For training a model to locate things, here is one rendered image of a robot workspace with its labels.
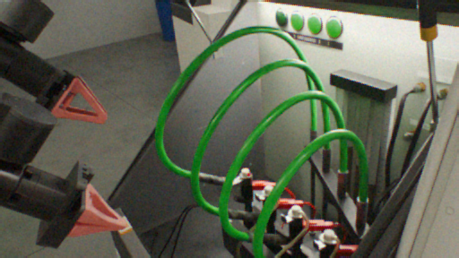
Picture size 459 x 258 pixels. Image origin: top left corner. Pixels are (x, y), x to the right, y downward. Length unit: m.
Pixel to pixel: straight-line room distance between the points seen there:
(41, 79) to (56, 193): 0.19
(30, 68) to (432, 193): 0.58
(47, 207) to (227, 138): 0.73
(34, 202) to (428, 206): 0.49
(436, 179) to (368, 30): 0.39
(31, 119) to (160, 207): 0.73
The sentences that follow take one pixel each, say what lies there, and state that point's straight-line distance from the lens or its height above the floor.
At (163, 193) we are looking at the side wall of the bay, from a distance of 1.12.
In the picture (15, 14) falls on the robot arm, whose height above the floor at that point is 1.51.
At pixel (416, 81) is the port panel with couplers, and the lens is 0.78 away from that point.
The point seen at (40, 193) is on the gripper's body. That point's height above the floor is 1.32.
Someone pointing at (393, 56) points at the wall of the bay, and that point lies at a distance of 0.80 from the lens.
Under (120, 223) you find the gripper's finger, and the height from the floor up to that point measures 1.24.
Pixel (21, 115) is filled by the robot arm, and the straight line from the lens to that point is 0.46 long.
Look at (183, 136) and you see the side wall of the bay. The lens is 1.06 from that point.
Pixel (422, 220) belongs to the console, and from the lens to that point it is 0.55.
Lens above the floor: 1.58
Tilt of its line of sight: 27 degrees down
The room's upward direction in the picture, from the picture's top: 6 degrees counter-clockwise
